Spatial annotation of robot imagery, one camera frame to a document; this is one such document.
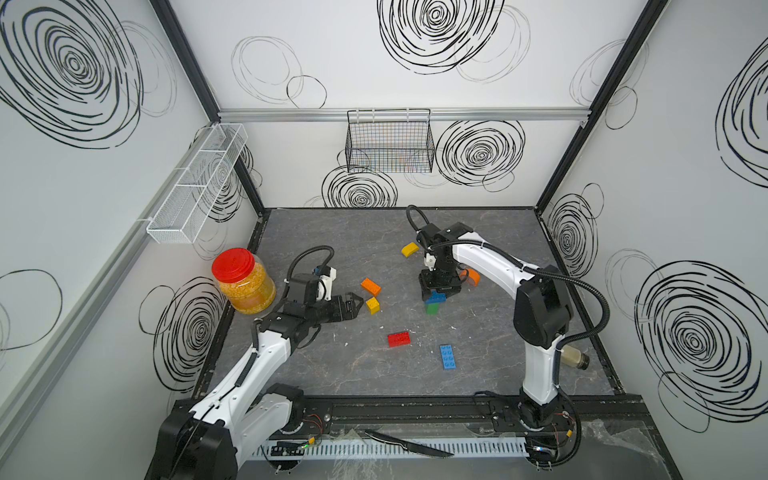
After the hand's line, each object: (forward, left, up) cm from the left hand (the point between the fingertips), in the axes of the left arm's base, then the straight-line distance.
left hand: (350, 303), depth 82 cm
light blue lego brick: (-11, -28, -10) cm, 31 cm away
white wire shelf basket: (+15, +42, +22) cm, 49 cm away
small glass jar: (-10, -62, -8) cm, 63 cm away
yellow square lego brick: (+4, -6, -8) cm, 11 cm away
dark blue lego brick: (+3, -24, -1) cm, 24 cm away
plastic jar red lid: (+3, +29, +5) cm, 29 cm away
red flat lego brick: (-6, -14, -10) cm, 18 cm away
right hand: (+4, -24, -3) cm, 24 cm away
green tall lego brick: (+3, -24, -6) cm, 25 cm away
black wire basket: (+72, -9, +6) cm, 73 cm away
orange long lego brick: (+11, -5, -10) cm, 16 cm away
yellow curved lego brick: (+25, -18, -7) cm, 32 cm away
